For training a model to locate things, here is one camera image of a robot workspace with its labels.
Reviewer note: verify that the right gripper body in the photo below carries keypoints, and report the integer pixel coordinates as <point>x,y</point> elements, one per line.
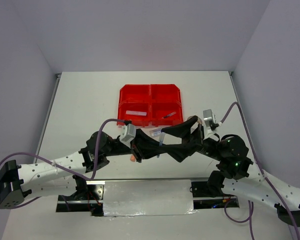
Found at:
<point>198,137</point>

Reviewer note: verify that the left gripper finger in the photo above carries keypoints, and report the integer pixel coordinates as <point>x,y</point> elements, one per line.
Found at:
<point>146,141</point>
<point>147,153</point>

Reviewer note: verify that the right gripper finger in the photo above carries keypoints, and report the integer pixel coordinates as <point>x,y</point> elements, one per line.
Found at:
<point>180,130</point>
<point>180,152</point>

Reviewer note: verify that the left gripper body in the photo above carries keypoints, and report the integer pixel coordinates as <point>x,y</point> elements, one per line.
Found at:
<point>135,150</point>

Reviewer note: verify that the orange highlighter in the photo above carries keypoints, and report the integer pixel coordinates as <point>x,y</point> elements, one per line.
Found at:
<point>132,159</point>

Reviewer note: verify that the large clear tape roll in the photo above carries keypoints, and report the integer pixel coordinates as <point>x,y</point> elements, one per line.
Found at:
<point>198,119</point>

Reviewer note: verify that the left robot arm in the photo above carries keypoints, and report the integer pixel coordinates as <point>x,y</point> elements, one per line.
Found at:
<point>22,184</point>

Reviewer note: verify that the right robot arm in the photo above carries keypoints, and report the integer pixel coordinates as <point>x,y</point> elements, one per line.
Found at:
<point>236,173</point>

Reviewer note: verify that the blue glue bottle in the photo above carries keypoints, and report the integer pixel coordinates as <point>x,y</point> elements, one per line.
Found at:
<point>155,132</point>

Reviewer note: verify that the red four-compartment bin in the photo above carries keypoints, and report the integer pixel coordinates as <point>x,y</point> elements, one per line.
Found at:
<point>157,100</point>

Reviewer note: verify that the silver foil sheet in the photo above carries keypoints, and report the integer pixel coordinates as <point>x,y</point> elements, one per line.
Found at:
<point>147,198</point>

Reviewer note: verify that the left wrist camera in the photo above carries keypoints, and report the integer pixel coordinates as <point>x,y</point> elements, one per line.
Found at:
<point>127,132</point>

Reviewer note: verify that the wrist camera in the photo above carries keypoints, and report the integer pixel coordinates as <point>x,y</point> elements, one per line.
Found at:
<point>209,123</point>
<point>127,132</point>

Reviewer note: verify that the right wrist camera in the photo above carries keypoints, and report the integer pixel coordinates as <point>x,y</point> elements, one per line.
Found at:
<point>209,123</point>

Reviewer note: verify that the black mounting rail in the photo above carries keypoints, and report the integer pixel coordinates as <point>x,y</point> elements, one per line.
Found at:
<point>92,201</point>

